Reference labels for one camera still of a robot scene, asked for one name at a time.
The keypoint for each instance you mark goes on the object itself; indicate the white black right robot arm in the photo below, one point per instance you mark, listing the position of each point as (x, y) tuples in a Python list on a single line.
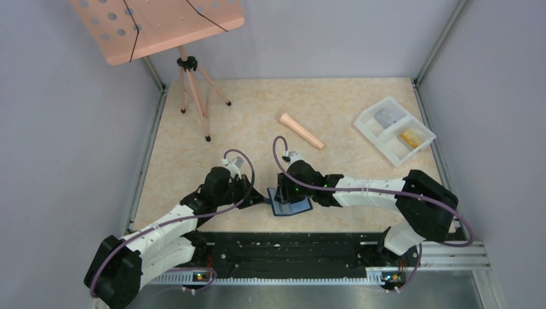
[(425, 205)]

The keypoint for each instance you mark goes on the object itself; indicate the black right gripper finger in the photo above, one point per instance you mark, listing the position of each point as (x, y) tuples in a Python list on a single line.
[(294, 195), (285, 189)]

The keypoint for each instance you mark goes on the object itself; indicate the pink music stand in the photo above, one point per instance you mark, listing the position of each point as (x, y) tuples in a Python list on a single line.
[(130, 30)]

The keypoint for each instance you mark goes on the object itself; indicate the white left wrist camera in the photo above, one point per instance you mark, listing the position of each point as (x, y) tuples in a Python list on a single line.
[(233, 166)]

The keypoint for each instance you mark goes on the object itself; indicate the white plastic divided tray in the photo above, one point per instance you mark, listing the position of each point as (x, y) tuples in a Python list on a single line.
[(386, 140)]

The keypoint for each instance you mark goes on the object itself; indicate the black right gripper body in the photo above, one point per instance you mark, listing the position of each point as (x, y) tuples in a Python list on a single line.
[(306, 187)]

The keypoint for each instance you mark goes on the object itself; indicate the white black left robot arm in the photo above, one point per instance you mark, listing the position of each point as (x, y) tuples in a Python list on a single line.
[(121, 267)]

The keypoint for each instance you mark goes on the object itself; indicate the pink tapered stick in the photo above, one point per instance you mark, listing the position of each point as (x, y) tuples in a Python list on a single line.
[(304, 133)]

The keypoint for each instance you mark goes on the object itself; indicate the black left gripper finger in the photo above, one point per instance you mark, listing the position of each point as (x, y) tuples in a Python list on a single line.
[(247, 187), (252, 200)]

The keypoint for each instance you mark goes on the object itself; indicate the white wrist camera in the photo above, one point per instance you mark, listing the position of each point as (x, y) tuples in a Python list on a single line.
[(233, 166), (291, 157)]

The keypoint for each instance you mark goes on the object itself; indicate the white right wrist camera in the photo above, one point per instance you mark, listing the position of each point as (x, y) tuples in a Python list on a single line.
[(291, 157)]

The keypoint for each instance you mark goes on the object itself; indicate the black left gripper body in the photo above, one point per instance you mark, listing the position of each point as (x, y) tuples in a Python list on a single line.
[(235, 190)]

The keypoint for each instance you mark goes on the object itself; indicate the silver card in tray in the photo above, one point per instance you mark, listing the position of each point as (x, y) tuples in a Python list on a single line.
[(386, 118)]

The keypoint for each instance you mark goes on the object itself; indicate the blue card holder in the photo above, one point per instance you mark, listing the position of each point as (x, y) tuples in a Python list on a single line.
[(288, 209)]

